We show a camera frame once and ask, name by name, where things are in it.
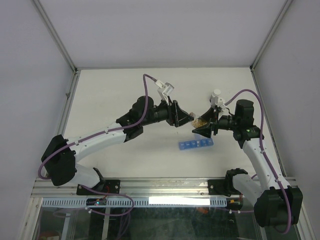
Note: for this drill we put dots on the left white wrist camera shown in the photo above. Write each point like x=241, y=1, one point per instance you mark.
x=164, y=89

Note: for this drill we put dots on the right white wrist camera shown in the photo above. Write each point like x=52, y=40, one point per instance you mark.
x=218, y=102

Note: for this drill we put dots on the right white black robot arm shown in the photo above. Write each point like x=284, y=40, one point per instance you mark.
x=275, y=202

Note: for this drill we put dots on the clear capsule bottle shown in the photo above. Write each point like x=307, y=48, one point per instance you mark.
x=197, y=121

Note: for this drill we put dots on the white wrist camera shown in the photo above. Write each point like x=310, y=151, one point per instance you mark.
x=164, y=89
x=218, y=102

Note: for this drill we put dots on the left aluminium frame post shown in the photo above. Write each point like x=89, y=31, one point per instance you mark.
x=54, y=34

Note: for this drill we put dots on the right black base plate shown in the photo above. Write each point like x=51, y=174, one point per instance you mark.
x=218, y=186

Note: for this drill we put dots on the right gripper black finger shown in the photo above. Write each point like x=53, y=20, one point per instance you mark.
x=207, y=130
x=210, y=116

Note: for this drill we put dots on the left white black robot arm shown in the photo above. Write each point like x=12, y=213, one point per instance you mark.
x=62, y=156

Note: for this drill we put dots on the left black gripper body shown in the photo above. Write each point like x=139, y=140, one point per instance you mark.
x=164, y=113

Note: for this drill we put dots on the right aluminium frame post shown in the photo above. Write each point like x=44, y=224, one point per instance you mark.
x=275, y=25

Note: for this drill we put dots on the aluminium frame post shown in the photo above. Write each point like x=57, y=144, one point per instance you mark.
x=275, y=25
x=54, y=34

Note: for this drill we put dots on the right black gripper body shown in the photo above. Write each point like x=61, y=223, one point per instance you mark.
x=225, y=122

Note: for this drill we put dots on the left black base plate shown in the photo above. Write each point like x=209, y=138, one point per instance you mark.
x=107, y=186

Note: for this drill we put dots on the blue weekly pill organizer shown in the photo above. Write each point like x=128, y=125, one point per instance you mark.
x=196, y=143

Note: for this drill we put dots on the grey slotted cable duct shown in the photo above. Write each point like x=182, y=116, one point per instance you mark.
x=138, y=202

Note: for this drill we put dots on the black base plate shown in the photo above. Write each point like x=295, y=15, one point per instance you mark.
x=107, y=186
x=218, y=186

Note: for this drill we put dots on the aluminium mounting rail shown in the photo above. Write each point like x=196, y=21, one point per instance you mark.
x=137, y=187

